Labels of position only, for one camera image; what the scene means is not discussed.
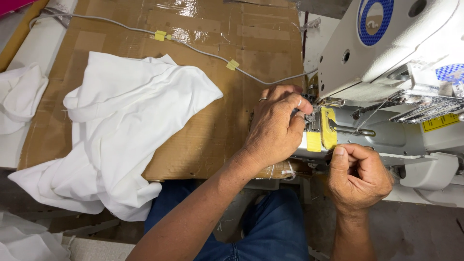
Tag person's left hand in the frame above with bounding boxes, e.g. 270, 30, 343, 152
241, 84, 314, 170

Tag person's right hand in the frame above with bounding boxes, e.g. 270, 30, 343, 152
327, 143, 394, 217

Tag thin white sewing thread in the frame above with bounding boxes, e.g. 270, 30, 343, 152
337, 95, 394, 147

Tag brown cardboard sheet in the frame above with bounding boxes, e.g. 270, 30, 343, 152
17, 0, 309, 182

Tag white industrial sewing machine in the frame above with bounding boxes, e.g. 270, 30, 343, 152
292, 0, 464, 208

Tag person's blue jeans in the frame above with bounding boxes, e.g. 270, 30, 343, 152
144, 180, 309, 261

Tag large white fabric garment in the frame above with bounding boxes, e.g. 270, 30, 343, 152
8, 51, 224, 222

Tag small white fabric piece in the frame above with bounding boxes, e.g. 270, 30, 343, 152
0, 63, 49, 135

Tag white fabric heap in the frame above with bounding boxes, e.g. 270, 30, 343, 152
0, 212, 72, 261

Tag pink object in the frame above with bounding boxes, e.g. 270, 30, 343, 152
0, 0, 37, 17

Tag grey cable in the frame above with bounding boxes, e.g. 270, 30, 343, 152
29, 13, 318, 86

